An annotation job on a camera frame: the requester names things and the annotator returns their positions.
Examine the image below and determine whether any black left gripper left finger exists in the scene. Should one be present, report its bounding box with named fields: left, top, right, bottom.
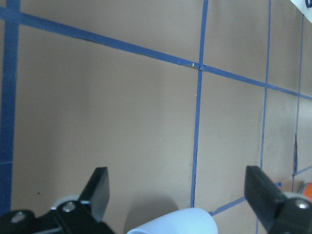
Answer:
left=79, top=167, right=110, bottom=222

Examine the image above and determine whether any orange can with grey lid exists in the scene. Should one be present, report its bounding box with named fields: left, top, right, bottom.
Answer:
left=298, top=182, right=312, bottom=202

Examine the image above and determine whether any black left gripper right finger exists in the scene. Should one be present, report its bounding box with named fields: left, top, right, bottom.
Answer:
left=244, top=166, right=285, bottom=224

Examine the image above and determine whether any light blue plastic cup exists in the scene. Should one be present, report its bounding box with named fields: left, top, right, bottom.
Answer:
left=128, top=208, right=218, bottom=234

